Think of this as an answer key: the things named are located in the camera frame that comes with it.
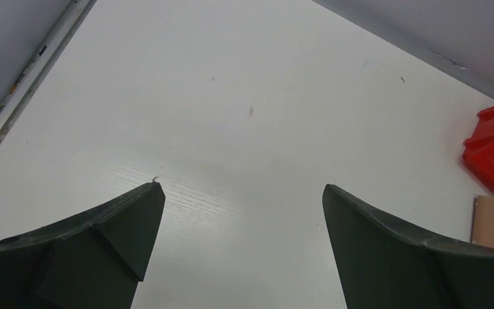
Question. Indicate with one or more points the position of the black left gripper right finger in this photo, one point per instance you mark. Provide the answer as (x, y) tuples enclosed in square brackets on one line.
[(384, 261)]

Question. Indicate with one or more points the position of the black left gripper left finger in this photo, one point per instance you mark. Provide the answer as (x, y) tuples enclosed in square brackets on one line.
[(94, 259)]

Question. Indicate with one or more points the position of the tan leather card holder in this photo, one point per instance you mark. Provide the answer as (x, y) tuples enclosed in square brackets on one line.
[(482, 229)]

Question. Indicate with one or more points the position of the aluminium table edge rail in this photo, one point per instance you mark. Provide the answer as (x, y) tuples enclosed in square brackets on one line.
[(33, 34)]

